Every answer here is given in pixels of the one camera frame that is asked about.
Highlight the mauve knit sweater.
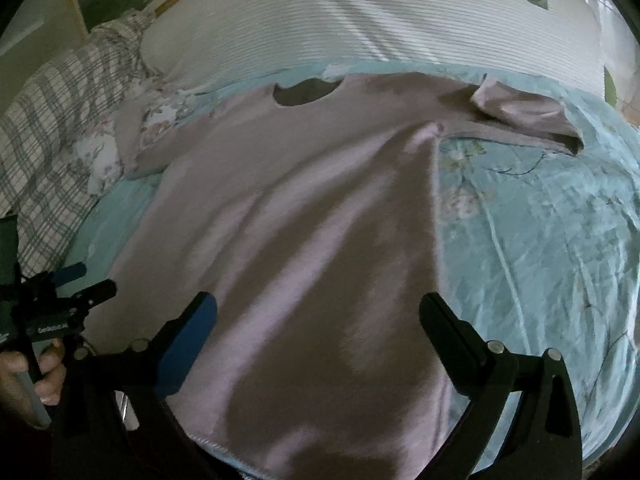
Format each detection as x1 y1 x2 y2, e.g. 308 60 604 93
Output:
86 73 582 479

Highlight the person's left hand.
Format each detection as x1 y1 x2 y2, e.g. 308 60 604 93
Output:
1 338 66 429

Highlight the plaid checked blanket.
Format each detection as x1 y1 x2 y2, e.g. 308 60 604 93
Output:
1 11 152 276

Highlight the light blue floral bedsheet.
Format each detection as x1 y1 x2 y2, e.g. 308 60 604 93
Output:
54 58 640 476

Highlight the white ribbed pillow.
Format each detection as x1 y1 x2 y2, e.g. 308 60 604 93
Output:
141 0 604 95

